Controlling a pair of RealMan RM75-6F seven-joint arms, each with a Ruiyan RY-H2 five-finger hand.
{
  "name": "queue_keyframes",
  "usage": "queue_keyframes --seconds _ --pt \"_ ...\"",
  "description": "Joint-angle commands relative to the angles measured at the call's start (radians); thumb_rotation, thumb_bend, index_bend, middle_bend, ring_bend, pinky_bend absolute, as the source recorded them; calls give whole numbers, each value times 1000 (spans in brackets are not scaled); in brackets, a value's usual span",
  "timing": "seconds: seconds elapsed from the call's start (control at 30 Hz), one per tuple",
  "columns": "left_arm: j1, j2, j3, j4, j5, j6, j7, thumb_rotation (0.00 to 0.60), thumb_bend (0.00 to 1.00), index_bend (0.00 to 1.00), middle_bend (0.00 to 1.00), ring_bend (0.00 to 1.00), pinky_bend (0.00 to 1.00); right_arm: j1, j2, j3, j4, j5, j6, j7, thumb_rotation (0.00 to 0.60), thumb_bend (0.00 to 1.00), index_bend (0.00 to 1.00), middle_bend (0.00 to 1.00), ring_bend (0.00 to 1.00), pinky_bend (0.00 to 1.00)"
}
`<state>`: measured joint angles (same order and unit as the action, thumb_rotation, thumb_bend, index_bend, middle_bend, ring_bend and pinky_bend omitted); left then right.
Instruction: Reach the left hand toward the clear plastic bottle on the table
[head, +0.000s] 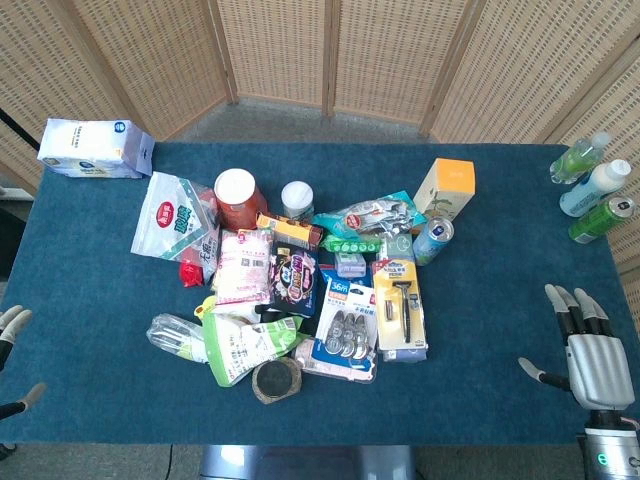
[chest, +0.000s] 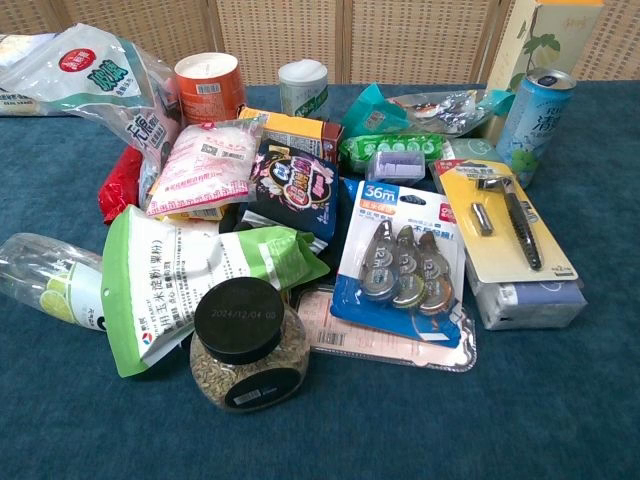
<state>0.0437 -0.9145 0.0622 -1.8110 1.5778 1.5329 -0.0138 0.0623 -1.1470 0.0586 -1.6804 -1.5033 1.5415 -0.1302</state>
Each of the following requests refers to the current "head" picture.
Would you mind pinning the small grey green box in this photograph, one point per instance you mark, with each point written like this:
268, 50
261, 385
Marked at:
348, 264

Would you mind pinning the transparent plastic bottle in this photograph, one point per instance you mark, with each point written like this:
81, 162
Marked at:
172, 336

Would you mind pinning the orange brown snack box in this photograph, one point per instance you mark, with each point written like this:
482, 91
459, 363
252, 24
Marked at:
290, 228

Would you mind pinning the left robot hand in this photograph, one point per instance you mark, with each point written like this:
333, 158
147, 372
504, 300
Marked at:
11, 321

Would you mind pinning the green drink can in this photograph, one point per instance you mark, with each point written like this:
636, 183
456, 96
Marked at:
600, 220

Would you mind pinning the blue table mat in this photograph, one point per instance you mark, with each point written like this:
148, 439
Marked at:
500, 325

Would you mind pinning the round black lid container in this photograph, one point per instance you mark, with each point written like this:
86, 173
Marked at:
276, 380

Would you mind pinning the blue drink can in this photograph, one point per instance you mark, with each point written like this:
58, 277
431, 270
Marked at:
433, 241

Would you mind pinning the green clear bottle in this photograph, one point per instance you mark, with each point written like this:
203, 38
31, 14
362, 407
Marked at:
577, 157

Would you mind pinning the black purple packet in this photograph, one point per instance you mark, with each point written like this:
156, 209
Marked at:
294, 280

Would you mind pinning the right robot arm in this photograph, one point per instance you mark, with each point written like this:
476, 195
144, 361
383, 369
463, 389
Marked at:
611, 445

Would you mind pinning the small white lid jar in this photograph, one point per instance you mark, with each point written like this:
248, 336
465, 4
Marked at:
297, 200

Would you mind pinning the pink white packet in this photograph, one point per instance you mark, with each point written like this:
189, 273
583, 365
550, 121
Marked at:
242, 267

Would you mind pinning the white green snack bag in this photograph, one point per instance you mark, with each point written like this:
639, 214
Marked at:
172, 220

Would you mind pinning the green tablet blister pack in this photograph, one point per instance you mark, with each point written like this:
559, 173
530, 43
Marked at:
350, 246

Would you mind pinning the white tissue pack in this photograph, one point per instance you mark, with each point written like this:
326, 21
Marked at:
95, 148

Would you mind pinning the woven folding screen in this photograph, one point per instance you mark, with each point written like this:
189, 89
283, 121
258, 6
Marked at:
320, 60

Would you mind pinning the blue white bottle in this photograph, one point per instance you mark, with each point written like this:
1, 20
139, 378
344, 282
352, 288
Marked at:
592, 189

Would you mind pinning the teal silver snack bag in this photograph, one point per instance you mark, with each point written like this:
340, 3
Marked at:
367, 217

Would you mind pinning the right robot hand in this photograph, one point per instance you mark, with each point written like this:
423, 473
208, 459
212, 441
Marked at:
592, 352

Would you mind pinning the red jar white lid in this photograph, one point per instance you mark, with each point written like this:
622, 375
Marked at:
237, 199

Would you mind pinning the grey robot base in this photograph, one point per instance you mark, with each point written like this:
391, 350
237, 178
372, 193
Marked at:
307, 462

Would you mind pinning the orange white carton box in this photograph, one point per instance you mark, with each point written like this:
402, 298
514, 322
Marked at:
446, 187

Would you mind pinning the green white pouch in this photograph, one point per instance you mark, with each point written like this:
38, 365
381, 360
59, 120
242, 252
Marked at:
245, 345

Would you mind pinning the small red packet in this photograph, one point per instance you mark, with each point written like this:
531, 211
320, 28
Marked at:
192, 272

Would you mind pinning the pale green card pack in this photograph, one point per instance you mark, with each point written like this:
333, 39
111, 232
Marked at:
397, 246

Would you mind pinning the yellow razor blister pack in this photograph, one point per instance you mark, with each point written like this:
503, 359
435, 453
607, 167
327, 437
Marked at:
400, 305

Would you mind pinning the correction tape blister pack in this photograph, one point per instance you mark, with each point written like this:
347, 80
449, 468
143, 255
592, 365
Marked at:
345, 330

